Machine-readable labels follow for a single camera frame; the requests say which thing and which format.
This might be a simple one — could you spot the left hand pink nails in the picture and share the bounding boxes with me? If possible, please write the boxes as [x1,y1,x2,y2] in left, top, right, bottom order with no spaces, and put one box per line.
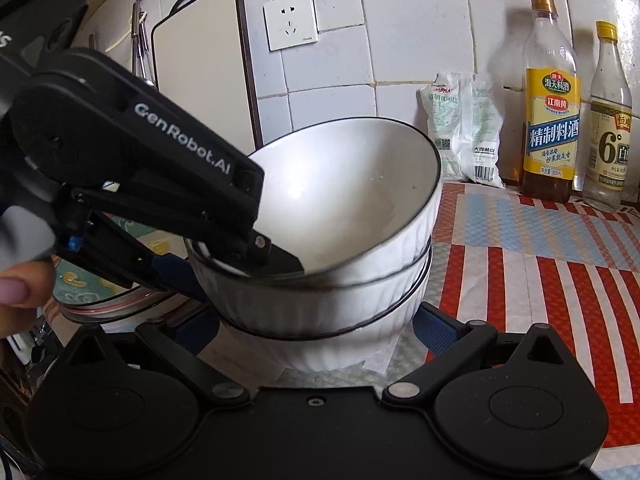
[0,258,55,339]

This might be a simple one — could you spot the white cutting board dark rim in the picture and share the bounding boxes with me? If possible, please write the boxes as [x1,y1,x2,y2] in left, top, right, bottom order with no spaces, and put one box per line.
[151,0,262,155]

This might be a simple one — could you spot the white salt bag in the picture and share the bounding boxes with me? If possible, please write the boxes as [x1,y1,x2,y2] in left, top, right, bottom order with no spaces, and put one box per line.
[420,73,504,188]

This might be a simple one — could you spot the white plate black rim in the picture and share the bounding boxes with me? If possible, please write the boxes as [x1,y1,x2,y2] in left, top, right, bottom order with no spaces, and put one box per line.
[101,295,201,334]

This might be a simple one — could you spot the white wall socket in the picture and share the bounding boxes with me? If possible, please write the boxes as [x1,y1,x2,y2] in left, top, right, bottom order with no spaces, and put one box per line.
[262,0,318,52]

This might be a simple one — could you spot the metal ladle hanging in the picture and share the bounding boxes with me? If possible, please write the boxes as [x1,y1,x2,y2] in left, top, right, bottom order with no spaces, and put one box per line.
[130,0,155,87]

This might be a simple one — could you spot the cooking wine bottle yellow label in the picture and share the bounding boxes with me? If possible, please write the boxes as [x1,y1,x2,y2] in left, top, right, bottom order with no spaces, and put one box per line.
[521,0,582,203]

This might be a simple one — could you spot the white vinegar bottle yellow cap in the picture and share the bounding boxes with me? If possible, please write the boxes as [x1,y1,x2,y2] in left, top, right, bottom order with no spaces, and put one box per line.
[582,21,632,212]

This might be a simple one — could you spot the pink rabbit carrot plate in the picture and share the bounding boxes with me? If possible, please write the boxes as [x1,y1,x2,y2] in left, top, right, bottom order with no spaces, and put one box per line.
[56,287,174,324]

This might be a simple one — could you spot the white ribbed bowl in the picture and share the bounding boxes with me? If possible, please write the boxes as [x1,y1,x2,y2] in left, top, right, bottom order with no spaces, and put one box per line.
[224,250,433,372]
[189,117,442,313]
[186,242,433,340]

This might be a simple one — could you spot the teal fried egg plate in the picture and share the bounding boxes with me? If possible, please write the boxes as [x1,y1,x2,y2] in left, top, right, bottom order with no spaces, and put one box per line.
[53,216,171,312]

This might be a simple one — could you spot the striped patchwork table cloth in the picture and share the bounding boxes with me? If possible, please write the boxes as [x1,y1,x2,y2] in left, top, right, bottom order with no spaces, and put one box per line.
[98,179,640,470]

